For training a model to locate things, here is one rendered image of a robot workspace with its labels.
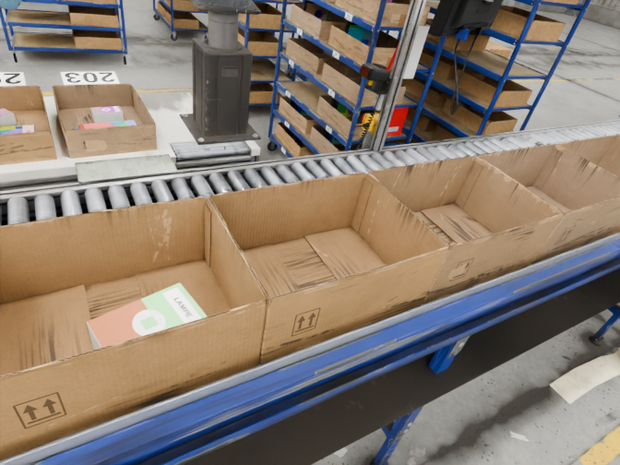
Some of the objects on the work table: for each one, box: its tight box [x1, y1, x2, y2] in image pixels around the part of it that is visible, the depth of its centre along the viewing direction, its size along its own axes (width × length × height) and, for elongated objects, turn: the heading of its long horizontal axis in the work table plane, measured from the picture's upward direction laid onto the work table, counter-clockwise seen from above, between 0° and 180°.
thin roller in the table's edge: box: [176, 148, 249, 160], centre depth 156 cm, size 2×28×2 cm, turn 107°
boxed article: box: [91, 106, 124, 123], centre depth 158 cm, size 6×10×5 cm, turn 111°
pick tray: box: [52, 84, 157, 159], centre depth 152 cm, size 28×38×10 cm
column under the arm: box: [180, 38, 261, 145], centre depth 161 cm, size 26×26×33 cm
